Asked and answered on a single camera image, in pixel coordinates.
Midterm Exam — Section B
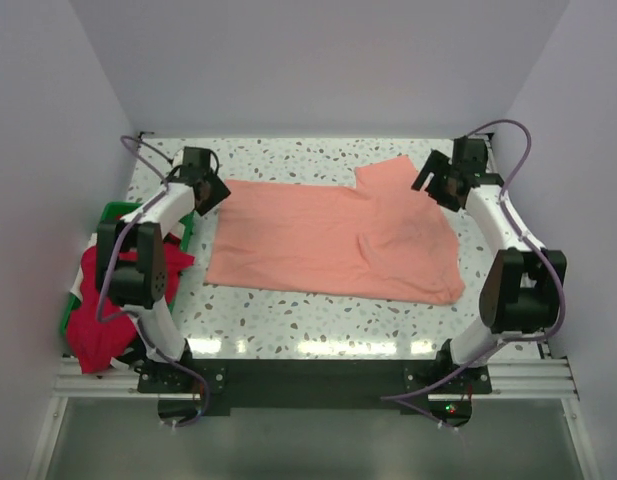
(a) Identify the salmon pink t shirt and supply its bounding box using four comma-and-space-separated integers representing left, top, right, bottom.
205, 155, 465, 305

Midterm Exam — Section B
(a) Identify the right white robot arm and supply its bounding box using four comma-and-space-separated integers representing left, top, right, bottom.
412, 136, 567, 393

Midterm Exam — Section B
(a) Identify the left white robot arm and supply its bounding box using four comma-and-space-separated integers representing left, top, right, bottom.
95, 146, 230, 392

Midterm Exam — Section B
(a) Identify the green plastic basket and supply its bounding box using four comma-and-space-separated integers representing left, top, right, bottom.
58, 200, 195, 337

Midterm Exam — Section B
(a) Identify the red t shirt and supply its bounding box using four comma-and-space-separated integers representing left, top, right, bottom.
65, 239, 197, 374

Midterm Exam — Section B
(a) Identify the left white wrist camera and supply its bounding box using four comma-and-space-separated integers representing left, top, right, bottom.
172, 148, 184, 169

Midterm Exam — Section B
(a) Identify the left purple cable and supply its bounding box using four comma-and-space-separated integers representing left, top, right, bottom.
95, 135, 212, 427

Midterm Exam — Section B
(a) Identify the purple cable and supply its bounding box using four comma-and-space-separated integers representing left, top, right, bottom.
380, 118, 569, 416
95, 135, 212, 427

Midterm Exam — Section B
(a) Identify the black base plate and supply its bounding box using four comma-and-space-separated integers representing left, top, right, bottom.
136, 358, 492, 426

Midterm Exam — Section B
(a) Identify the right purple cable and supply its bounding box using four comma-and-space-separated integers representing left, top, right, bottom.
380, 118, 569, 416

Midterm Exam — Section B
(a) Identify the aluminium frame rail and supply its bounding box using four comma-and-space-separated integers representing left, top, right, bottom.
53, 358, 579, 400

